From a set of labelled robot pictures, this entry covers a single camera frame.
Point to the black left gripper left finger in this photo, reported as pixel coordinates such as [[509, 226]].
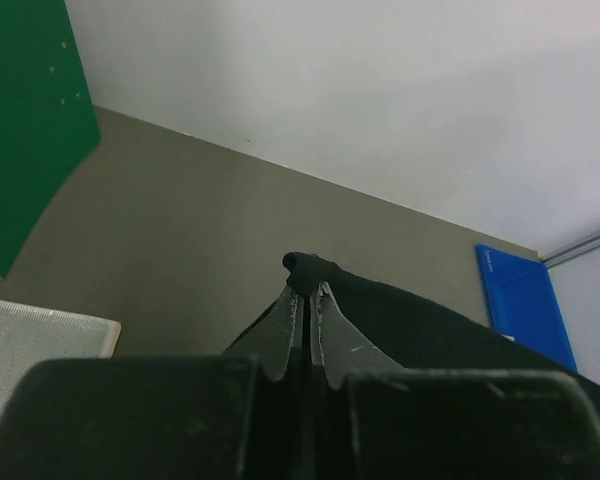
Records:
[[229, 416]]

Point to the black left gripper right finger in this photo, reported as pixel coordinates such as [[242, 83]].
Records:
[[381, 420]]

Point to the black t shirt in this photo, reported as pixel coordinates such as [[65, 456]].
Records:
[[414, 331]]

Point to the blue folder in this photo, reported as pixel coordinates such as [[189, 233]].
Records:
[[522, 304]]

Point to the clear plastic bin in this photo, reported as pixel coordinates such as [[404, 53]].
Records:
[[30, 335]]

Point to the green binder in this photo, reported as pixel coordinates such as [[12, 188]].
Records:
[[48, 124]]

